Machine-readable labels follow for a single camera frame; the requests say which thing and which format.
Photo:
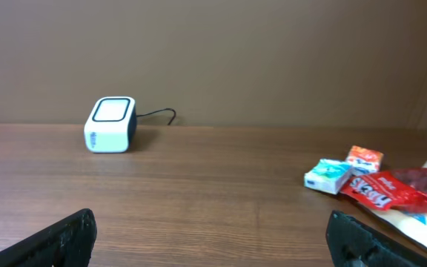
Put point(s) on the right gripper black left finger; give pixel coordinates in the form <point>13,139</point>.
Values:
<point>68,242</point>

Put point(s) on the white barcode scanner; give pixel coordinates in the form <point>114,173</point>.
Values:
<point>111,125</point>

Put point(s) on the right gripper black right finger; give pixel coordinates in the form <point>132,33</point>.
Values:
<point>352,243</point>

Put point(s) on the teal tissue pack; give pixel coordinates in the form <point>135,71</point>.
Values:
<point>328,176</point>

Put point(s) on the orange tissue pack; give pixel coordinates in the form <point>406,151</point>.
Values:
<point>363,160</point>

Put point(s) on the red snack packet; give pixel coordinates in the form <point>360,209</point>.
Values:
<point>401,189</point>

